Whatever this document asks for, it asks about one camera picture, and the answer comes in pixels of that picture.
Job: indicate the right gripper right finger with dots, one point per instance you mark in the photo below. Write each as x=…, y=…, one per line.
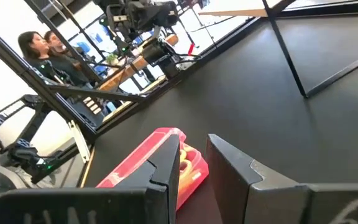
x=275, y=205

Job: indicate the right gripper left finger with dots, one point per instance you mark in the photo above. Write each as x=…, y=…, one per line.
x=89, y=207

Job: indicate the pink transparent pencil case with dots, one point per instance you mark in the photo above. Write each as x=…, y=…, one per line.
x=141, y=152

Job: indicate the background black robot arm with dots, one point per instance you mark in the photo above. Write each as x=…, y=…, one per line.
x=148, y=15
x=160, y=54

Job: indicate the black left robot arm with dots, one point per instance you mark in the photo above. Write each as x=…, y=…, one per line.
x=26, y=152

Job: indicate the wooden desk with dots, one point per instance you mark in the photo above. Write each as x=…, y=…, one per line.
x=126, y=73

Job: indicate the two seated people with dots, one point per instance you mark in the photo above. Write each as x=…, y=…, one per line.
x=61, y=67

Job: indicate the black base bar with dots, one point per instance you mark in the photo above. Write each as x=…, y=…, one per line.
x=343, y=73

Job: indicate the small potted green plant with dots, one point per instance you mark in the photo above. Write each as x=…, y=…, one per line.
x=112, y=59

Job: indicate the person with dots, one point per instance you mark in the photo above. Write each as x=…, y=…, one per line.
x=56, y=42

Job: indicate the small red object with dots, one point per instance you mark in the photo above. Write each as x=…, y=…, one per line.
x=191, y=49

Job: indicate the wooden shelf board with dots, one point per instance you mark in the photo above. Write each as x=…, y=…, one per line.
x=238, y=7

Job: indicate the white bracket plate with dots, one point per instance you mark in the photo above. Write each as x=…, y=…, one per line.
x=79, y=143

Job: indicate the black frame cross strut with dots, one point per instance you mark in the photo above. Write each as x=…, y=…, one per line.
x=104, y=94

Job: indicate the black rig frame beam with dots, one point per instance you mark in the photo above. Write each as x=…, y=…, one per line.
x=26, y=73

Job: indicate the black frame post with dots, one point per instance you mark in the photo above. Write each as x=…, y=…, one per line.
x=286, y=53

